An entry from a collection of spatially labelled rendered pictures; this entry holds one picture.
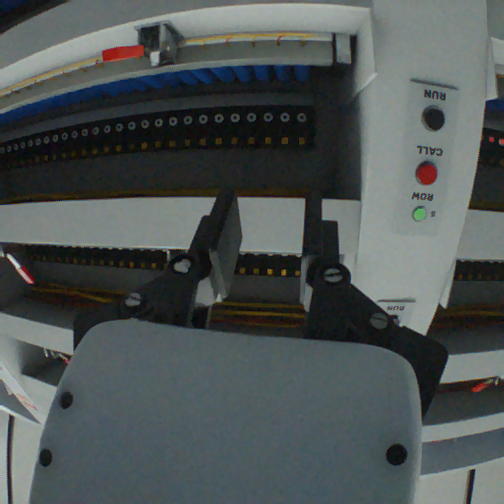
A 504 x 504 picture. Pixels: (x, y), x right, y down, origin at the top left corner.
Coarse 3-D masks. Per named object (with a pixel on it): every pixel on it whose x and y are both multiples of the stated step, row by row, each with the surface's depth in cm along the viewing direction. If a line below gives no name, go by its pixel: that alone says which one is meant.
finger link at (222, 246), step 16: (224, 192) 14; (224, 208) 13; (208, 224) 12; (224, 224) 12; (240, 224) 15; (192, 240) 13; (208, 240) 12; (224, 240) 13; (240, 240) 16; (208, 256) 12; (224, 256) 13; (208, 272) 12; (224, 272) 13; (144, 288) 11; (208, 288) 12; (224, 288) 13; (128, 304) 11; (144, 304) 11; (208, 304) 12
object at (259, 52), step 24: (192, 48) 24; (216, 48) 23; (240, 48) 23; (264, 48) 23; (288, 48) 23; (312, 48) 22; (72, 72) 25; (96, 72) 25; (120, 72) 25; (144, 72) 25; (24, 96) 26; (48, 96) 27
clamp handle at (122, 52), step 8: (112, 48) 15; (120, 48) 15; (128, 48) 16; (136, 48) 17; (144, 48) 18; (152, 48) 19; (104, 56) 15; (112, 56) 15; (120, 56) 15; (128, 56) 16; (136, 56) 17; (152, 56) 21; (160, 56) 21; (152, 64) 21
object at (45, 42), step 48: (96, 0) 18; (144, 0) 18; (192, 0) 18; (240, 0) 17; (288, 0) 17; (336, 0) 16; (0, 48) 20; (48, 48) 19; (96, 48) 22; (336, 48) 22; (192, 96) 38; (240, 96) 37; (288, 96) 36
